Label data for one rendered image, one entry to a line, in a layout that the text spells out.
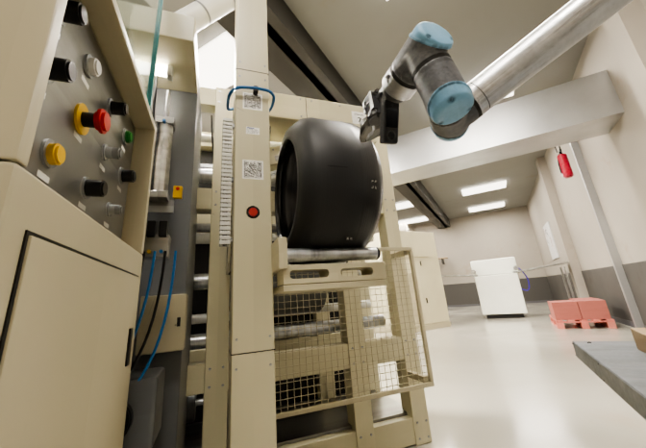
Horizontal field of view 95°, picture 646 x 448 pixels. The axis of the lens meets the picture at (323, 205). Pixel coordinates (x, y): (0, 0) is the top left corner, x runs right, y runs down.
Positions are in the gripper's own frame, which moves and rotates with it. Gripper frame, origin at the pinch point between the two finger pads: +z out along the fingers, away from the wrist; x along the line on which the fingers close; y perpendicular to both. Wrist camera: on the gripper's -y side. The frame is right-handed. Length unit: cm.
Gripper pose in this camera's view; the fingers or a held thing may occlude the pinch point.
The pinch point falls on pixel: (363, 141)
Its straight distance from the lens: 97.5
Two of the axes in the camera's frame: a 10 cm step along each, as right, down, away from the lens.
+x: -9.4, -0.3, -3.4
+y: -1.2, -9.1, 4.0
